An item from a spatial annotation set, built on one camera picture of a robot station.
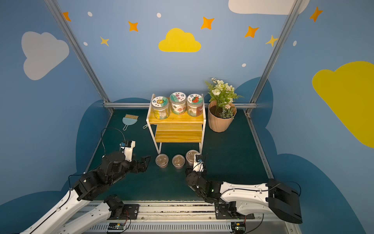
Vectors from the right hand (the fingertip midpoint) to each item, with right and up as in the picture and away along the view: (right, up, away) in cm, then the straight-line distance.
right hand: (193, 160), depth 79 cm
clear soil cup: (-19, -2, +9) cm, 21 cm away
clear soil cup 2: (-9, -2, +7) cm, 12 cm away
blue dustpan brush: (-50, +24, +36) cm, 66 cm away
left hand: (-25, +5, -8) cm, 27 cm away
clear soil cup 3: (-2, +3, -3) cm, 4 cm away
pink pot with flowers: (+21, +32, +20) cm, 43 cm away
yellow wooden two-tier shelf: (-10, +17, +10) cm, 22 cm away
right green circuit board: (+23, -33, -6) cm, 41 cm away
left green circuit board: (-39, -31, -8) cm, 51 cm away
